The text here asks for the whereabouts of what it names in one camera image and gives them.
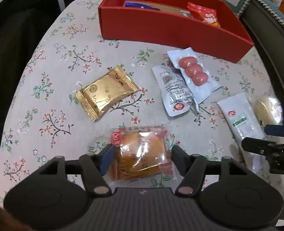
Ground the round cake clear wrapper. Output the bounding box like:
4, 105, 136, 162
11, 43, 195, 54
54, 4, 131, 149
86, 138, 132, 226
252, 96, 283, 128

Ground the white green snack pouch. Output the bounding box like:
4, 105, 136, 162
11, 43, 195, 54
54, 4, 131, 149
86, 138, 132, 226
217, 93, 268, 178

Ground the orange pastry clear wrapper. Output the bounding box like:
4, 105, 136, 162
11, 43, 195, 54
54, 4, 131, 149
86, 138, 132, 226
87, 125, 177, 188

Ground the white printed snack pouch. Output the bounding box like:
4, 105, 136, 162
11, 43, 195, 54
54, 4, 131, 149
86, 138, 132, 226
152, 66, 200, 117

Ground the gold foil snack packet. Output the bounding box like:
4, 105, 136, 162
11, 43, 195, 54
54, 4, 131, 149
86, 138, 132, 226
76, 65, 139, 121

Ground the pink sausage balls packet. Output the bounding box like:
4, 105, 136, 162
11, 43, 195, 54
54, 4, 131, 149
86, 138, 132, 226
167, 48, 221, 104

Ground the red Trolli gummy bag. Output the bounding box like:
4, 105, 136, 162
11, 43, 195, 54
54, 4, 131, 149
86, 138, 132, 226
187, 3, 220, 27

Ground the blue wafer biscuit pack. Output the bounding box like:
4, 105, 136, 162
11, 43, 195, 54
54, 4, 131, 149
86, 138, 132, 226
124, 1, 160, 11

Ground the red cardboard box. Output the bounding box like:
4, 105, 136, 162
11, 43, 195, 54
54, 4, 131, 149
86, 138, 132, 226
98, 0, 254, 63

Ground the black side table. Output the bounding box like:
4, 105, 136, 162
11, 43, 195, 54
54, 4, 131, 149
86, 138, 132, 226
0, 0, 61, 144

